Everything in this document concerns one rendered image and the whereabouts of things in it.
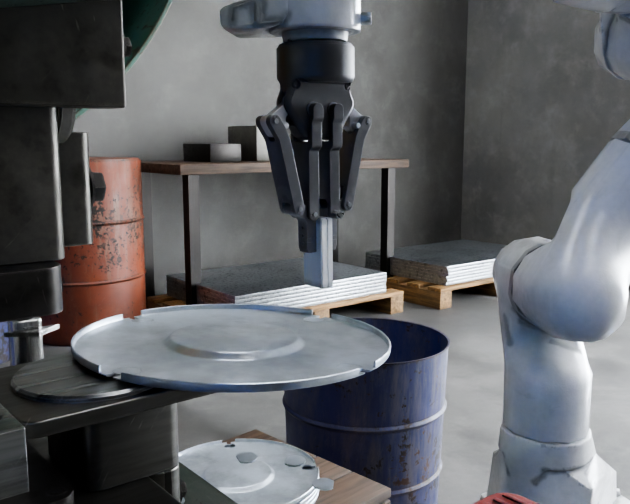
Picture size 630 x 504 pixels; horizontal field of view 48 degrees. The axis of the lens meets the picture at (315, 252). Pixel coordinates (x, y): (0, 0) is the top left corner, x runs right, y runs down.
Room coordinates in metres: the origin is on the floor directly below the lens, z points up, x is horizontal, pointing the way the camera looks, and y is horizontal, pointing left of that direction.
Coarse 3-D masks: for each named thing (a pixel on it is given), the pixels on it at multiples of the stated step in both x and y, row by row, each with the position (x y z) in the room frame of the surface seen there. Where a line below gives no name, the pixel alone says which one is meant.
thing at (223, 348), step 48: (96, 336) 0.64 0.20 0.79; (144, 336) 0.65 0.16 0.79; (192, 336) 0.63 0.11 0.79; (240, 336) 0.64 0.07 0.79; (288, 336) 0.65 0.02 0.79; (336, 336) 0.68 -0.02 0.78; (384, 336) 0.66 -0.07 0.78; (144, 384) 0.51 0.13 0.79; (192, 384) 0.50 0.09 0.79; (240, 384) 0.50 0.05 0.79; (288, 384) 0.51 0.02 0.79
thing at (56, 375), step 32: (0, 384) 0.54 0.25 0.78; (32, 384) 0.52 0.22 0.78; (64, 384) 0.52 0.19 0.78; (96, 384) 0.52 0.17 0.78; (128, 384) 0.52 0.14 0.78; (32, 416) 0.47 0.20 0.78; (64, 416) 0.47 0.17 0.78; (96, 416) 0.49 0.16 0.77; (128, 416) 0.52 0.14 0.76; (160, 416) 0.54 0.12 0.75; (64, 448) 0.54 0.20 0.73; (96, 448) 0.51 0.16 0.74; (128, 448) 0.52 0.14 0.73; (160, 448) 0.54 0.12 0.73; (96, 480) 0.51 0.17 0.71; (128, 480) 0.52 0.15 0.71; (160, 480) 0.54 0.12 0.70
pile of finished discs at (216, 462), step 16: (192, 448) 1.30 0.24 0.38; (208, 448) 1.31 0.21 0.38; (224, 448) 1.31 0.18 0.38; (240, 448) 1.31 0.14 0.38; (256, 448) 1.31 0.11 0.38; (272, 448) 1.31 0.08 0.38; (288, 448) 1.31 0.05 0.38; (192, 464) 1.24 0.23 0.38; (208, 464) 1.24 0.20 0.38; (224, 464) 1.22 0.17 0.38; (240, 464) 1.22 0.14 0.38; (256, 464) 1.22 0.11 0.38; (272, 464) 1.24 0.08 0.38; (304, 464) 1.24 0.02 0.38; (208, 480) 1.16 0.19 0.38; (224, 480) 1.16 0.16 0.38; (240, 480) 1.16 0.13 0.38; (256, 480) 1.16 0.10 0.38; (272, 480) 1.17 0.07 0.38; (288, 480) 1.17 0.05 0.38; (304, 480) 1.17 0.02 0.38; (240, 496) 1.12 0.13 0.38; (256, 496) 1.12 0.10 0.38; (272, 496) 1.12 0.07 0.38; (288, 496) 1.12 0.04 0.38; (304, 496) 1.11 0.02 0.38
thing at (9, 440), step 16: (0, 416) 0.47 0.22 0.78; (0, 432) 0.44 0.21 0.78; (16, 432) 0.45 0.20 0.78; (0, 448) 0.44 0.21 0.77; (16, 448) 0.45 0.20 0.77; (0, 464) 0.44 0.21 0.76; (16, 464) 0.45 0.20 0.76; (0, 480) 0.44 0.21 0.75; (16, 480) 0.45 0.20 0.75; (0, 496) 0.44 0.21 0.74
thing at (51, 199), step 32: (0, 128) 0.45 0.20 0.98; (32, 128) 0.46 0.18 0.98; (64, 128) 0.48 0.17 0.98; (0, 160) 0.45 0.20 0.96; (32, 160) 0.46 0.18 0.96; (64, 160) 0.50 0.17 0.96; (0, 192) 0.45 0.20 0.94; (32, 192) 0.46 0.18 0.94; (64, 192) 0.50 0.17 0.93; (96, 192) 0.52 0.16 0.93; (0, 224) 0.45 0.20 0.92; (32, 224) 0.46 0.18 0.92; (64, 224) 0.50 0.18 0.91; (0, 256) 0.45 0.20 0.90; (32, 256) 0.46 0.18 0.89; (64, 256) 0.47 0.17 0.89
